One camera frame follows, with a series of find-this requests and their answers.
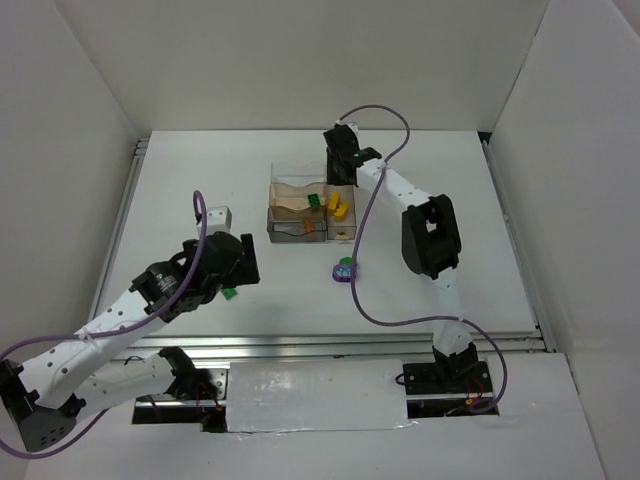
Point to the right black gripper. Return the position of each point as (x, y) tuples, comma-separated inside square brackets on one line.
[(338, 163)]

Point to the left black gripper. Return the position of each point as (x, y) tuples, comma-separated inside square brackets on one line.
[(249, 259)]

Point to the green square lego brick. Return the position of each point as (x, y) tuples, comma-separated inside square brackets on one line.
[(229, 293)]

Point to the yellow lego brick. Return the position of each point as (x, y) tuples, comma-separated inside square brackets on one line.
[(334, 201), (342, 212)]

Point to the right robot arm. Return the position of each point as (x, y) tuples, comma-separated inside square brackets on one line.
[(430, 241)]

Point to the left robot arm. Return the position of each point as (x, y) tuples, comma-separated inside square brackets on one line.
[(78, 379)]

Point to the clear plastic bin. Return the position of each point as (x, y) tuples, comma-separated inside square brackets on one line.
[(298, 174)]

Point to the tall clear drawer bin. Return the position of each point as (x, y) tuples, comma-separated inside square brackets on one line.
[(347, 229)]

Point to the grey tinted plastic bin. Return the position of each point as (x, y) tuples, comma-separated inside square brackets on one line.
[(286, 226)]

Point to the purple lotus lego piece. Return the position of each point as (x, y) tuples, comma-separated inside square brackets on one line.
[(344, 273)]

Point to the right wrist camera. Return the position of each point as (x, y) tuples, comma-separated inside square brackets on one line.
[(351, 125)]

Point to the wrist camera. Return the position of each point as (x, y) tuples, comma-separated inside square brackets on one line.
[(351, 125), (214, 220)]

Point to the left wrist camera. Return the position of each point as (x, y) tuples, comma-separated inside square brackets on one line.
[(214, 220)]

